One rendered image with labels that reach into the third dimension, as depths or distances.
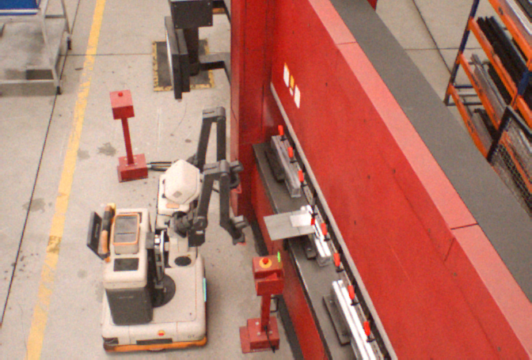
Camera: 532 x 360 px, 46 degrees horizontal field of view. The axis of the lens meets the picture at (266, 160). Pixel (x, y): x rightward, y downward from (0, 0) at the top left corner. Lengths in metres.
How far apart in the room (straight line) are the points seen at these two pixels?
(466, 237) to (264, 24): 2.11
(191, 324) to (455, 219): 2.40
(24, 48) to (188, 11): 2.98
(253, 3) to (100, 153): 2.49
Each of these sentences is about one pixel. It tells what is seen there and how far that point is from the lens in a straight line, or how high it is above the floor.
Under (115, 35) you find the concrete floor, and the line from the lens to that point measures 7.10.
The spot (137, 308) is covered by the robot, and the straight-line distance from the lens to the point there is 3.97.
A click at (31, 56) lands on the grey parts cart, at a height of 0.33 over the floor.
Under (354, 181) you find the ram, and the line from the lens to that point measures 2.81.
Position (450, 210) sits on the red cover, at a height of 2.30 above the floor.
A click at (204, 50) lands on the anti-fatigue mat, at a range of 6.75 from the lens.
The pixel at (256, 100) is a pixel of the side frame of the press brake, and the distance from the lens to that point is 4.07.
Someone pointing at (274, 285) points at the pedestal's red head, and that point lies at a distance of 3.69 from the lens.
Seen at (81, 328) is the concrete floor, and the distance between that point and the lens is 4.53.
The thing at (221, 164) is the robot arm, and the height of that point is 1.62.
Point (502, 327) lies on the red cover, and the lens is 1.94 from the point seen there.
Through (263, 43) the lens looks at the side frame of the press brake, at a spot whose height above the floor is 1.70.
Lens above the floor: 3.79
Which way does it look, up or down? 44 degrees down
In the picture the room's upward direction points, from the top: 3 degrees clockwise
